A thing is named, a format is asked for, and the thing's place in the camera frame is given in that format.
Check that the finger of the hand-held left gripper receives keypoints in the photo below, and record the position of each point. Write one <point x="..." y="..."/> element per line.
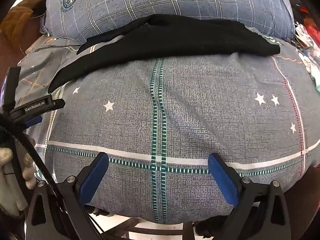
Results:
<point x="33" y="121"/>
<point x="37" y="106"/>

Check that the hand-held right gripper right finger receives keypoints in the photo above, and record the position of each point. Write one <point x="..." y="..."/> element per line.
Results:
<point x="222" y="180"/>

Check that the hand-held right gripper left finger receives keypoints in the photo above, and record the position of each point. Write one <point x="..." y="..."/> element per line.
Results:
<point x="93" y="177"/>

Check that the black pants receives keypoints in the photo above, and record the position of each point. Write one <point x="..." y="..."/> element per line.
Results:
<point x="175" y="35"/>

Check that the brown wooden headboard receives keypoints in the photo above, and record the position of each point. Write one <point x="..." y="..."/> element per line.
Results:
<point x="15" y="50"/>

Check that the grey star-print blanket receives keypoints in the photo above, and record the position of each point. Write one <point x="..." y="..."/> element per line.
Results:
<point x="200" y="117"/>

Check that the brown fleece cloth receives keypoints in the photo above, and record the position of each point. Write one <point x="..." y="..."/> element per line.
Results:
<point x="17" y="17"/>

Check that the colourful cloth pile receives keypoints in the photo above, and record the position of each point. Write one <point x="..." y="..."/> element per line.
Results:
<point x="308" y="55"/>

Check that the blue plaid pillow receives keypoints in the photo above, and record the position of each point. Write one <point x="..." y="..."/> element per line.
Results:
<point x="175" y="0"/>

